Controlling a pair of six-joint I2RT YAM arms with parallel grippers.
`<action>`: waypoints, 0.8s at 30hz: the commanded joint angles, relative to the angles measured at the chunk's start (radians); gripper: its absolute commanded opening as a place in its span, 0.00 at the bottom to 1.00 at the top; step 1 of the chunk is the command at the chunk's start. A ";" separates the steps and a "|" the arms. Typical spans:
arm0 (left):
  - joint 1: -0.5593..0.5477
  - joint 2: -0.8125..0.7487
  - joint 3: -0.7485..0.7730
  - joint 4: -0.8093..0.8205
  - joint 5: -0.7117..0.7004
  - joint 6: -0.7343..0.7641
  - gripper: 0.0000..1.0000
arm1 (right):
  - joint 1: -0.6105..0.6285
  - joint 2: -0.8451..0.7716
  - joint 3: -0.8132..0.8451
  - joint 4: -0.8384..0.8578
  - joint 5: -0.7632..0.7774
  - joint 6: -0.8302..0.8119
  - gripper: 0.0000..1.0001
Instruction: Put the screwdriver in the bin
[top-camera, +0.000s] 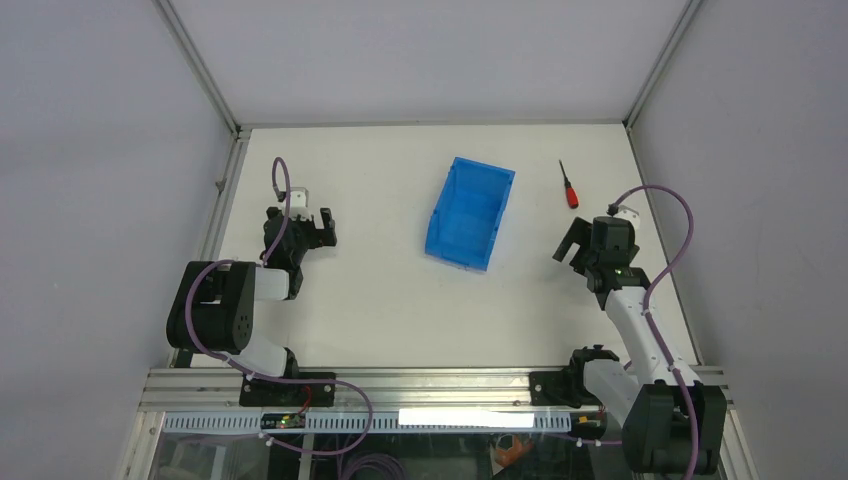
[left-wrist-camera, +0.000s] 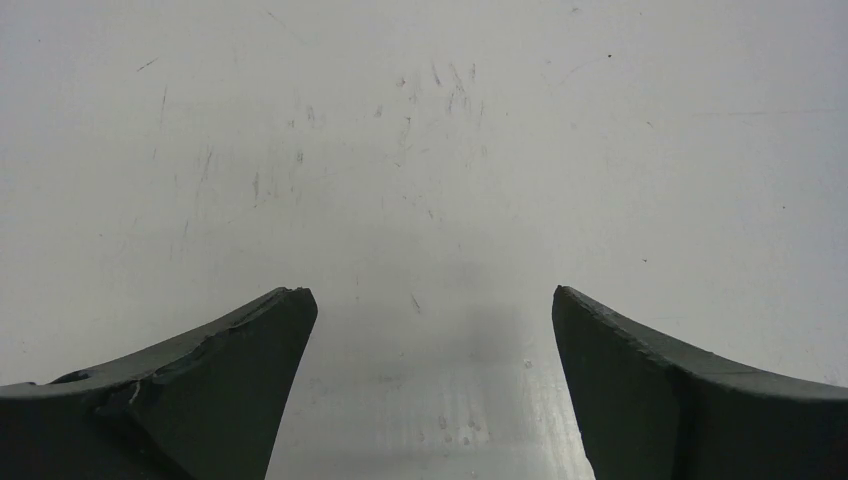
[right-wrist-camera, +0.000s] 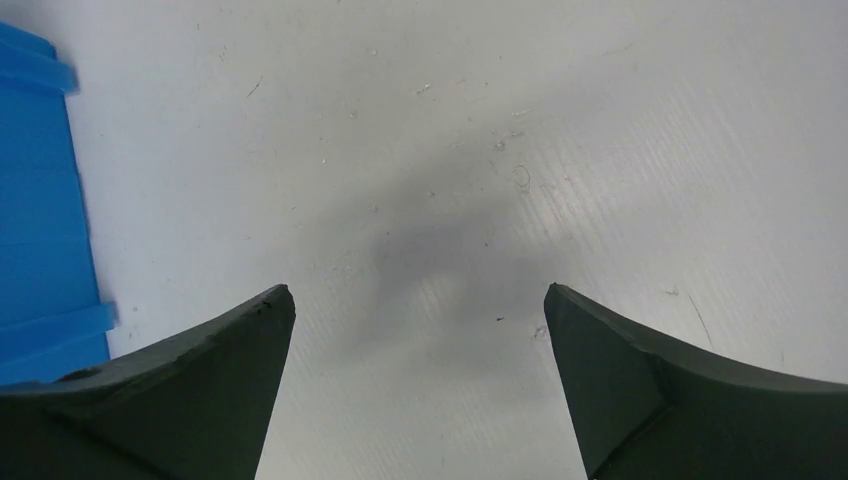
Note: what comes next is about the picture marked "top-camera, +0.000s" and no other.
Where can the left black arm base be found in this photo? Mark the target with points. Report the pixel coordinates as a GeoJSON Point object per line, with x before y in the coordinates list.
{"type": "Point", "coordinates": [263, 393]}

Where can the blue plastic bin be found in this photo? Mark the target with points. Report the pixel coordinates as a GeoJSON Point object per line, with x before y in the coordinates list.
{"type": "Point", "coordinates": [466, 219]}

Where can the orange object under table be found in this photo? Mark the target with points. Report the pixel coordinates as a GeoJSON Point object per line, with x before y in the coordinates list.
{"type": "Point", "coordinates": [506, 449]}

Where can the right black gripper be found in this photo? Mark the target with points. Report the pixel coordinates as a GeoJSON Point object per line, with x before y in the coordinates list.
{"type": "Point", "coordinates": [579, 233]}

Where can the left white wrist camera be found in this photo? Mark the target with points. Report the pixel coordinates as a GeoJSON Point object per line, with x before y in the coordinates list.
{"type": "Point", "coordinates": [296, 200]}

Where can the red handled screwdriver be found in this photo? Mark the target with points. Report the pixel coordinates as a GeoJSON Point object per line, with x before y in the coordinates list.
{"type": "Point", "coordinates": [571, 196]}

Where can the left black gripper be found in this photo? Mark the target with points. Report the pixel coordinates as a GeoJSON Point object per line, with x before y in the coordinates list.
{"type": "Point", "coordinates": [318, 237]}

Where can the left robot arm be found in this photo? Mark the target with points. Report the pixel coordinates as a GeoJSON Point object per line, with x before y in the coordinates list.
{"type": "Point", "coordinates": [213, 310]}

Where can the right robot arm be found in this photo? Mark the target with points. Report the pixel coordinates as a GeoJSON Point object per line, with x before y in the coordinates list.
{"type": "Point", "coordinates": [671, 421]}

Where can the white slotted cable duct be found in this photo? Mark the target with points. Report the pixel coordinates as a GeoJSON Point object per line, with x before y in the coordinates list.
{"type": "Point", "coordinates": [406, 420]}

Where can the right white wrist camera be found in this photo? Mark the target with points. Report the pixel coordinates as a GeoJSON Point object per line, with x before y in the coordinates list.
{"type": "Point", "coordinates": [623, 212]}

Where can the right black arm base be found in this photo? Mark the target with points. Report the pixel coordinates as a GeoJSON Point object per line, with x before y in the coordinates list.
{"type": "Point", "coordinates": [559, 388]}

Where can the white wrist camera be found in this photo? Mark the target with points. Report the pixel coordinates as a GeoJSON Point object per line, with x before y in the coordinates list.
{"type": "Point", "coordinates": [623, 212]}
{"type": "Point", "coordinates": [296, 200]}

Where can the aluminium frame rail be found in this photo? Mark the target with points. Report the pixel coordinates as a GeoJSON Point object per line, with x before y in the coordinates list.
{"type": "Point", "coordinates": [218, 389]}

